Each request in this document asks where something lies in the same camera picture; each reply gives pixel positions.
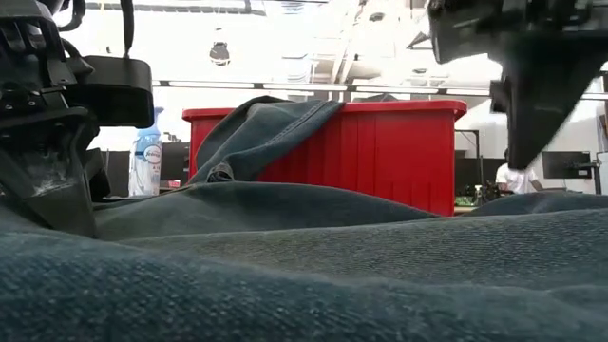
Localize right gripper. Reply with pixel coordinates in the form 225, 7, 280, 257
427, 0, 608, 171

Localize black pole stand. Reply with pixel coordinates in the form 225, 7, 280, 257
454, 128, 482, 191

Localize light blue air freshener bottle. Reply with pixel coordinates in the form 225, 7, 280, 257
127, 106, 165, 198

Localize ceiling light rail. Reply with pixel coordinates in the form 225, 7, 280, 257
151, 79, 608, 101

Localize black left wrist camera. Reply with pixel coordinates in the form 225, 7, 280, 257
66, 55, 155, 128

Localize black ceiling device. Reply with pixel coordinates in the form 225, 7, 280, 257
208, 41, 233, 67

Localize person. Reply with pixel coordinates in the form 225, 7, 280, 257
495, 147, 543, 195

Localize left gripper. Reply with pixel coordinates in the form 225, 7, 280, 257
0, 0, 113, 238

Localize dark denim jeans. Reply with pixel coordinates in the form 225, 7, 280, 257
0, 94, 608, 342

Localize black computer monitor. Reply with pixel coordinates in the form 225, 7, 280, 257
541, 150, 593, 181

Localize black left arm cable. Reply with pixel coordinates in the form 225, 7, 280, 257
118, 0, 137, 59

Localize red plastic laundry bin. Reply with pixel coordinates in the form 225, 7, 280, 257
181, 98, 469, 218

